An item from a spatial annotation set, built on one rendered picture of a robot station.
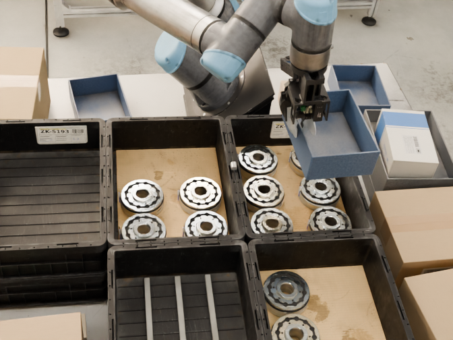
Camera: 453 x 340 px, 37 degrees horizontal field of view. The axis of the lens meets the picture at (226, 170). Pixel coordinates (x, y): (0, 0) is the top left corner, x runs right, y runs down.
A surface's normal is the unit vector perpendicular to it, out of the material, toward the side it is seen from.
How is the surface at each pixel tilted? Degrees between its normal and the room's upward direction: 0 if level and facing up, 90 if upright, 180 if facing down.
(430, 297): 0
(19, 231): 0
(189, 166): 0
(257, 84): 43
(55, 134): 90
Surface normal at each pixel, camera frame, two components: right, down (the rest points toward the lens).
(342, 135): 0.10, -0.68
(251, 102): -0.61, -0.46
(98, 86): 0.31, 0.71
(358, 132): -0.97, 0.08
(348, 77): 0.09, 0.73
